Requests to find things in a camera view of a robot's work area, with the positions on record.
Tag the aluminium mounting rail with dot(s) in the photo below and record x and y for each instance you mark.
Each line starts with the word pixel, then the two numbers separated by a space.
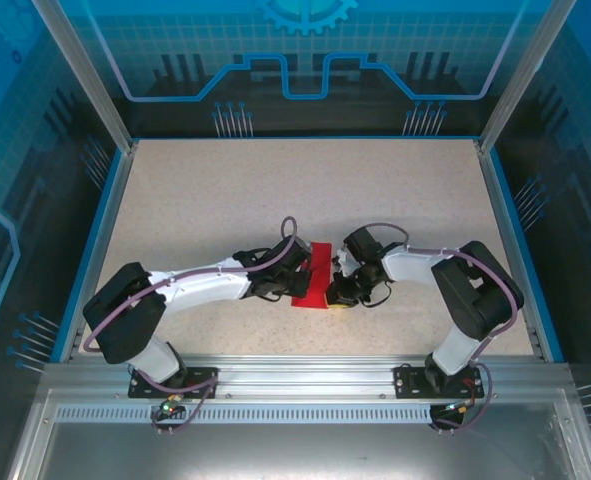
pixel 305 375

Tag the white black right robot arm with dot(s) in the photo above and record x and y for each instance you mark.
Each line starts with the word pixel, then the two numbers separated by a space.
pixel 415 265

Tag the aluminium frame post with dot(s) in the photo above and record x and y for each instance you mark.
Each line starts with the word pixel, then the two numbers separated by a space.
pixel 521 80
pixel 91 80

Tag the grey metal sheet panel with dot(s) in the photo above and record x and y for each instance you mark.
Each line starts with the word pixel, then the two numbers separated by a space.
pixel 295 450

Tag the blue table edge strip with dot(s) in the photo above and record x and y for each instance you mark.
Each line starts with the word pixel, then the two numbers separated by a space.
pixel 305 137
pixel 85 250
pixel 525 250

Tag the aluminium side rail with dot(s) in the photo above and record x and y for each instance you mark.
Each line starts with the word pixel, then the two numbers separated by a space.
pixel 111 210
pixel 501 210

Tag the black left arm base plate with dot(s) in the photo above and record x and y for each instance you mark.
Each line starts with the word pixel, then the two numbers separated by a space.
pixel 197 373

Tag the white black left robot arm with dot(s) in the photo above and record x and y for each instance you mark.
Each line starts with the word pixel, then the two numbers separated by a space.
pixel 200 285

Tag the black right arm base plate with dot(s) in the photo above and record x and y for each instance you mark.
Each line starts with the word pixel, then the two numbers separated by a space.
pixel 406 387

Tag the red paper sheet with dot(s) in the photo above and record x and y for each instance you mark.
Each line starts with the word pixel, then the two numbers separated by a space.
pixel 320 255

